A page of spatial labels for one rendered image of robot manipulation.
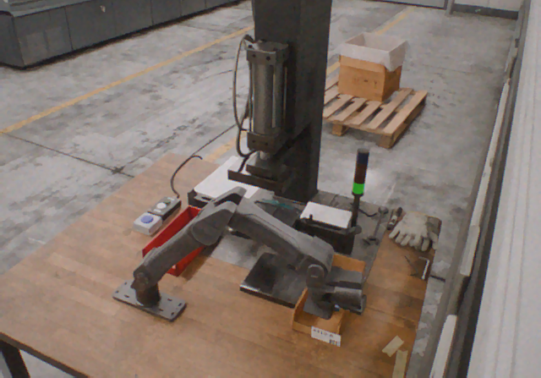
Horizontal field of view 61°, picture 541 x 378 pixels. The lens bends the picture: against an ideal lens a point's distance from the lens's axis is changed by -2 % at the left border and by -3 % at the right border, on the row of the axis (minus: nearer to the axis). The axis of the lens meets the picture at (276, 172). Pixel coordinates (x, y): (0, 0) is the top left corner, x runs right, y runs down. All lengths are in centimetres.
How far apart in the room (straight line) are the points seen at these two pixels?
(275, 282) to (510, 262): 110
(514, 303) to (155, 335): 108
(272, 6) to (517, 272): 108
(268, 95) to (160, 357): 70
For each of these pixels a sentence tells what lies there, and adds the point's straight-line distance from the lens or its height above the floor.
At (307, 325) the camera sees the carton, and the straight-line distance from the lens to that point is 122.
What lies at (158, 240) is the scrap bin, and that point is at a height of 94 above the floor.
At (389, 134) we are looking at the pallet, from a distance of 408.
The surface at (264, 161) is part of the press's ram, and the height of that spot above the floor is 118.
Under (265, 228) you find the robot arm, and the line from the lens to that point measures 100.
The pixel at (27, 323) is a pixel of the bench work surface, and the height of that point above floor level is 90.
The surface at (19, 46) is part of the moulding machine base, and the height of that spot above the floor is 33.
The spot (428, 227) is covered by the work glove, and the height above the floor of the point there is 92.
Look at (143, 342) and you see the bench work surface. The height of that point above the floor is 90.
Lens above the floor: 185
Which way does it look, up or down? 31 degrees down
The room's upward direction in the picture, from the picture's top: 2 degrees clockwise
